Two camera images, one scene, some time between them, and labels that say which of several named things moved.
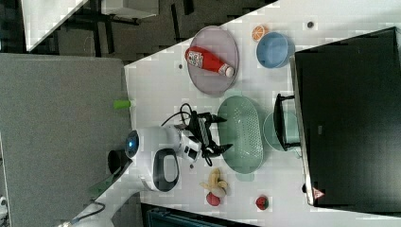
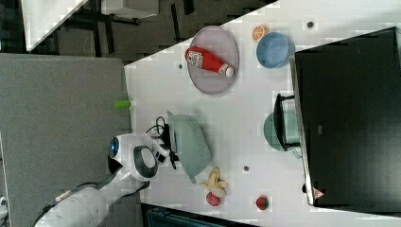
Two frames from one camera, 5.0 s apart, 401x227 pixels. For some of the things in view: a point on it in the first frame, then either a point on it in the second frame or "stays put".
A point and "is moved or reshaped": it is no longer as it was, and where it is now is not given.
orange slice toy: x=258 y=31 stays put
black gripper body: x=200 y=126 to x=167 y=144
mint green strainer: x=243 y=129 is moved or reshaped
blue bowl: x=274 y=49 stays put
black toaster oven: x=345 y=118 stays put
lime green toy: x=121 y=104 stays put
